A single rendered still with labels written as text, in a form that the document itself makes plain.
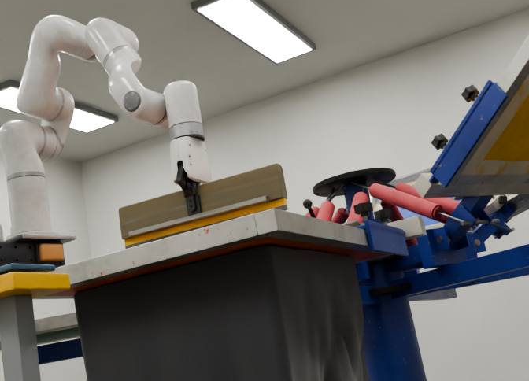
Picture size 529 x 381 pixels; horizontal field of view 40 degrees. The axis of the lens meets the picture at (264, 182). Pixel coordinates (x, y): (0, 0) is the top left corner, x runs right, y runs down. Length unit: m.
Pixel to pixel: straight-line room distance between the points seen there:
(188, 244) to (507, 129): 1.03
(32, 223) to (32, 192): 0.08
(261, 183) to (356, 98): 4.85
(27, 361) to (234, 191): 0.56
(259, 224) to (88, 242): 6.33
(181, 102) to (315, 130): 4.82
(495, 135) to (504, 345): 3.99
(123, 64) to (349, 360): 0.82
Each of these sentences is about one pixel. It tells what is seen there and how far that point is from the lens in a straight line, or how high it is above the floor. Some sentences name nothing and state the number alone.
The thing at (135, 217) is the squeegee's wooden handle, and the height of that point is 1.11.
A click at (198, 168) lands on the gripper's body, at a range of 1.59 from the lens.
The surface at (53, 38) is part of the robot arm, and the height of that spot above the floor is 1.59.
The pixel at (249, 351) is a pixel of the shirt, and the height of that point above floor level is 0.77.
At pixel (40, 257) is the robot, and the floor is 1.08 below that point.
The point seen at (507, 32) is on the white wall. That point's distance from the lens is 6.19.
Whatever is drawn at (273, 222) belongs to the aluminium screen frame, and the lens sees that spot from 1.20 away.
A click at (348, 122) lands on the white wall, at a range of 6.31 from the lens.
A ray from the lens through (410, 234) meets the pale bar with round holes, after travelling 1.97.
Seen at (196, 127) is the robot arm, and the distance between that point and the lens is 1.61.
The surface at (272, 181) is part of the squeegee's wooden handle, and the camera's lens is 1.50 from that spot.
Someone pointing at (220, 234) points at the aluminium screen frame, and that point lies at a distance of 1.24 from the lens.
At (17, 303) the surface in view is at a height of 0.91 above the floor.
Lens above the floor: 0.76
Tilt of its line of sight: 13 degrees up
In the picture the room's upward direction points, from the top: 11 degrees counter-clockwise
